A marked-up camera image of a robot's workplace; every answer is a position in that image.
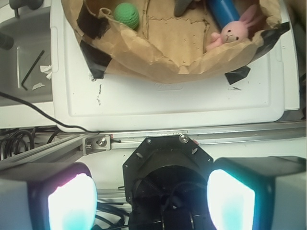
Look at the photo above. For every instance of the grey plush toy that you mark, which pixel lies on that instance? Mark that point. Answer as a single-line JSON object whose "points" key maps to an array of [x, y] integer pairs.
{"points": [[181, 6]]}

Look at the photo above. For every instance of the black hex key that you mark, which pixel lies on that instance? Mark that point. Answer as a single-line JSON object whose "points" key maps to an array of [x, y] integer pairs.
{"points": [[31, 69]]}

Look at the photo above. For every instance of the brown paper bag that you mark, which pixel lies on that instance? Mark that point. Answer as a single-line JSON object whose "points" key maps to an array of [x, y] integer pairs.
{"points": [[164, 48]]}

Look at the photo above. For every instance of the green dimpled ball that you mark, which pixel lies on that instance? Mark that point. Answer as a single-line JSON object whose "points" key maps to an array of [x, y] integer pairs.
{"points": [[127, 14]]}

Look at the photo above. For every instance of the white plastic bin lid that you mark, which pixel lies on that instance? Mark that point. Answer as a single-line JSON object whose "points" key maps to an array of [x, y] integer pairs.
{"points": [[120, 102]]}

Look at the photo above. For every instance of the grey plastic tray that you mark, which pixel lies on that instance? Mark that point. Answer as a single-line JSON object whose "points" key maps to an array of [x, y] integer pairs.
{"points": [[31, 35]]}

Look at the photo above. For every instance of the aluminium frame rail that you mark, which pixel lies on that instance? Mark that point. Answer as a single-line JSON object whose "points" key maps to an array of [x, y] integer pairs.
{"points": [[71, 147]]}

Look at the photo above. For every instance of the blue cylinder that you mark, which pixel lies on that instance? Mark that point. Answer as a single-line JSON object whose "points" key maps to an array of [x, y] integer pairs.
{"points": [[223, 11]]}

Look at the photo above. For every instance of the pink plush bunny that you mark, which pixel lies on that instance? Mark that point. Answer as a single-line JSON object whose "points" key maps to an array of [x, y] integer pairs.
{"points": [[235, 31]]}

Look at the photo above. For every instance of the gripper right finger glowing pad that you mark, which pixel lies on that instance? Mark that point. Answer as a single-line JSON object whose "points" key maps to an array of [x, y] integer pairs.
{"points": [[258, 193]]}

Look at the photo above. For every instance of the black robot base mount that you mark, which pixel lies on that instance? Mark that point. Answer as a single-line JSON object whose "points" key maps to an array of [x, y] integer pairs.
{"points": [[165, 182]]}

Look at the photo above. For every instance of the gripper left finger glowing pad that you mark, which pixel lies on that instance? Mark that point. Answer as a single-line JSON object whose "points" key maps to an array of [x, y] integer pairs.
{"points": [[47, 196]]}

